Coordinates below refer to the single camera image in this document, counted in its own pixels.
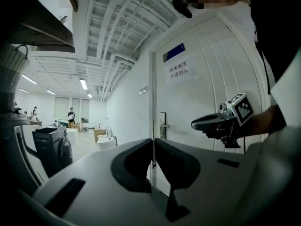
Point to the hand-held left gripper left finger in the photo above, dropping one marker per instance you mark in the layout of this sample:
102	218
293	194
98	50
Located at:
98	173

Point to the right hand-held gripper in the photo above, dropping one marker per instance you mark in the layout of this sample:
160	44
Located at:
241	109

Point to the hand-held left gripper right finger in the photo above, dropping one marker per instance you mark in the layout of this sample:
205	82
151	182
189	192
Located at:
211	178

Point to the person's right forearm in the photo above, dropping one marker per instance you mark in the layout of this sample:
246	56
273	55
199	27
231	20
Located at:
265	123

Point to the white toilet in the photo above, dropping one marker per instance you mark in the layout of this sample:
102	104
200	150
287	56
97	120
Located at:
103	137
105	145

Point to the cardboard box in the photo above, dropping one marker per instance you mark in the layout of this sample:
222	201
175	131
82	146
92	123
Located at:
77	127
98	133

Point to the white rectangular counter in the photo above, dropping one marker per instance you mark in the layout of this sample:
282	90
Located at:
72	136

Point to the black washing machine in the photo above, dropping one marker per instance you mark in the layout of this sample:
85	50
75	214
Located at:
51	149

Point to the white paper notice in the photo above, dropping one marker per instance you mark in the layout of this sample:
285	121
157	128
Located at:
179	73

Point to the window with white blinds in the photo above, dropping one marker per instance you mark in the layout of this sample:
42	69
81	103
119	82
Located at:
62	109

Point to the ceiling fluorescent light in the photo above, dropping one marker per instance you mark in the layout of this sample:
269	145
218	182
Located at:
89	95
83	83
50	92
23	90
29	79

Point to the white and black appliance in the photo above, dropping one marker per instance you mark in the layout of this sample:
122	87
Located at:
23	149

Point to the person's black and white shirt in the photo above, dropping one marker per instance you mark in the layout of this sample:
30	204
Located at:
287	83

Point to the grey woven basket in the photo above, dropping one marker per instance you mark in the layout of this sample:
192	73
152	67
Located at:
14	65

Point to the wall switch panel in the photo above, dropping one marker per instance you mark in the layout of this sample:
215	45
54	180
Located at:
144	89

